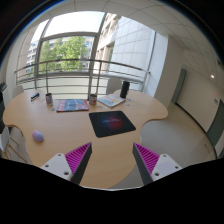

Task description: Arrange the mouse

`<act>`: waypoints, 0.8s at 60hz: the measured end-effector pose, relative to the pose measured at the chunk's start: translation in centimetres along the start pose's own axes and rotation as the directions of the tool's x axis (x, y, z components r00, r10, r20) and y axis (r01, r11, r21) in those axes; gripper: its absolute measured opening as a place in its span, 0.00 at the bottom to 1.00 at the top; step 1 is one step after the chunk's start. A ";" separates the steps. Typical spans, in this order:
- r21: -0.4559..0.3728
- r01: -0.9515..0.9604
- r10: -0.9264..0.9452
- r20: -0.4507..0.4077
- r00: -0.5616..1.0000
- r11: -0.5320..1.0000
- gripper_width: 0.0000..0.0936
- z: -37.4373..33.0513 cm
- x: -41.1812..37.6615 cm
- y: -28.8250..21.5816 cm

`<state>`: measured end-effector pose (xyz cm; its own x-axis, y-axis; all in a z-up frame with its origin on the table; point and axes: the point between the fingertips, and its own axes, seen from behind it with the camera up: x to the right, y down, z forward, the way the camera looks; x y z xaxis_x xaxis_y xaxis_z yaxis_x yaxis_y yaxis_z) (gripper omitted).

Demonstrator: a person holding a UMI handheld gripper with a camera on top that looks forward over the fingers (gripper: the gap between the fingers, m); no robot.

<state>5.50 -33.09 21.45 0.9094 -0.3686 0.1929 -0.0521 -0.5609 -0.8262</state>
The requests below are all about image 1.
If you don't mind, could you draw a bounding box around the red and blue book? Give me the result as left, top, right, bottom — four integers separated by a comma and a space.
56, 99, 89, 112

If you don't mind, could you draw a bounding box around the white chair far left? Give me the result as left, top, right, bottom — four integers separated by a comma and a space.
12, 85, 24, 98

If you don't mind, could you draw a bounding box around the lavender computer mouse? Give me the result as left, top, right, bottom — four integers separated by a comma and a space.
32, 130, 44, 142

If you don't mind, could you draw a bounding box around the black stapler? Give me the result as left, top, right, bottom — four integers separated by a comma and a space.
31, 93, 40, 101

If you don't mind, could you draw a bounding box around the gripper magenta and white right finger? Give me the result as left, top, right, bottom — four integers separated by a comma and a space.
132, 143, 182, 185

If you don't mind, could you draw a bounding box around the black galaxy mouse pad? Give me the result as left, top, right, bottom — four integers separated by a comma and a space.
89, 111, 136, 138

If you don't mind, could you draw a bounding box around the black cylindrical speaker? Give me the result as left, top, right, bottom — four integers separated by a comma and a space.
120, 81, 130, 98

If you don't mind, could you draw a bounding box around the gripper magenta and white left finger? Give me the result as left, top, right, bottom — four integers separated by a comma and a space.
42, 142, 92, 185

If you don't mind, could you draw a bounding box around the metal balcony railing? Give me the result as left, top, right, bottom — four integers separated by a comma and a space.
14, 59, 150, 98

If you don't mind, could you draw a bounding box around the white chair at left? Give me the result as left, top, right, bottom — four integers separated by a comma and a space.
0, 126, 31, 164

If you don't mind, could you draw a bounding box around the white chair behind table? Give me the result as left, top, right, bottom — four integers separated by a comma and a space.
106, 77, 122, 94

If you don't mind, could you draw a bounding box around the grey-green door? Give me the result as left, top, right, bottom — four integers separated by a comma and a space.
171, 69, 187, 104

